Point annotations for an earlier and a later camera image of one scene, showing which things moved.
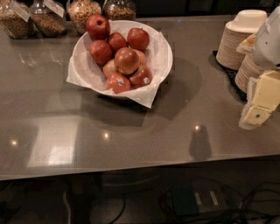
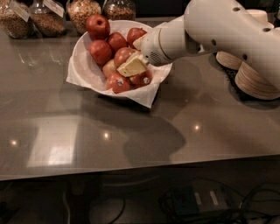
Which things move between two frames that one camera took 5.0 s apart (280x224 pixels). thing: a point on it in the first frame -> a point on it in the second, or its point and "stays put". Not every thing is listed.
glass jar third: (80, 10) stays put
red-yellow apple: (127, 60) stays put
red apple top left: (98, 27) stays put
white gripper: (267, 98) -> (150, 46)
